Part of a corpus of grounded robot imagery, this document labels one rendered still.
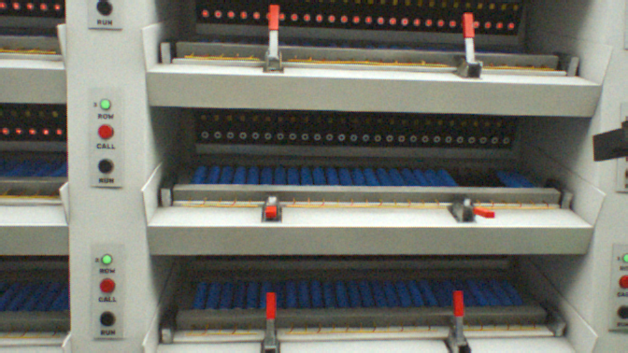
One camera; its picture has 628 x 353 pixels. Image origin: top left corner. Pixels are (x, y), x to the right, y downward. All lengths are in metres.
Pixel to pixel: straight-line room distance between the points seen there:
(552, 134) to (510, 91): 0.17
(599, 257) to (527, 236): 0.11
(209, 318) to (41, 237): 0.25
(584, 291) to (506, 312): 0.11
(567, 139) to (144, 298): 0.65
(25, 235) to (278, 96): 0.36
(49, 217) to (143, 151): 0.15
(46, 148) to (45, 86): 0.20
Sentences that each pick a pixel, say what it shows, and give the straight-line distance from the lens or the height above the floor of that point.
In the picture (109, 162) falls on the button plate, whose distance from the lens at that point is 0.60.
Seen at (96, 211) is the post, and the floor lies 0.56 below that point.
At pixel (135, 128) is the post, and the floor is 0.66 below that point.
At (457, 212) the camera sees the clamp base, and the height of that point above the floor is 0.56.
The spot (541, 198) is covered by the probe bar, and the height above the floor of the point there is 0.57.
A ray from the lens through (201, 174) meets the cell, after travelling 0.68.
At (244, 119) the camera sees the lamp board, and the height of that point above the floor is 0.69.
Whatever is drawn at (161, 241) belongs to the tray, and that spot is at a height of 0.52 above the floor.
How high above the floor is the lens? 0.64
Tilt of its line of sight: 3 degrees down
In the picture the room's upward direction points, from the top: 1 degrees clockwise
